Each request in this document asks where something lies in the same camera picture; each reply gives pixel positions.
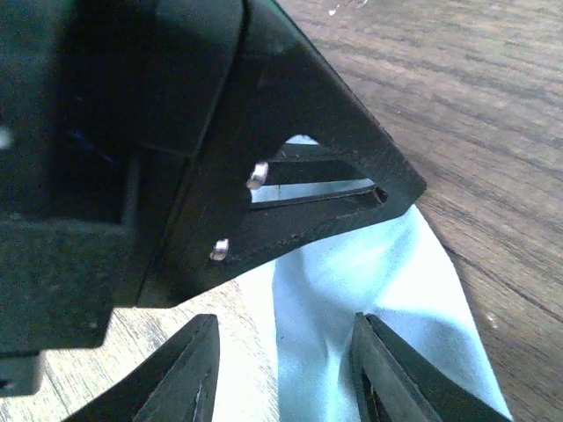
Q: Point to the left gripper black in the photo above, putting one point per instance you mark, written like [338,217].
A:
[88,90]

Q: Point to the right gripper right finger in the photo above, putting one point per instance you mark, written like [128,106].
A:
[393,382]

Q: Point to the light blue cleaning cloth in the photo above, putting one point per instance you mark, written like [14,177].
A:
[304,304]

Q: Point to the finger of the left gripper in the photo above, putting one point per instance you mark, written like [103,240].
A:
[291,157]

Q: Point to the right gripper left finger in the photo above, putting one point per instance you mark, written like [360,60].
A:
[176,383]

